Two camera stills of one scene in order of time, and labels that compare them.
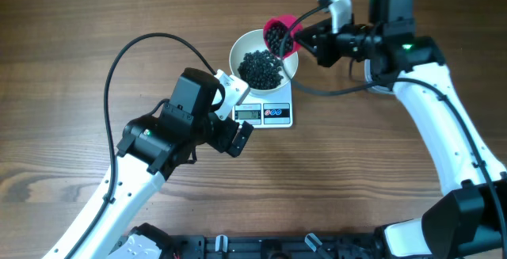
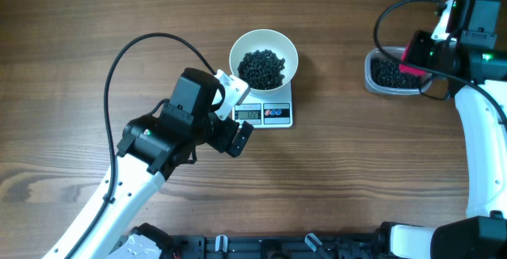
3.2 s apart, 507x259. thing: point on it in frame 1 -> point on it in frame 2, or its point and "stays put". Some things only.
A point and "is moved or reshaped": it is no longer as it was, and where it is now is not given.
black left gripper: [223, 140] stays put
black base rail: [307, 246] stays put
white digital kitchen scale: [272, 109] stays put
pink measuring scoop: [280, 34] is moved or reshaped
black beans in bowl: [260, 70] stays put
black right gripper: [322, 45] -> [421, 39]
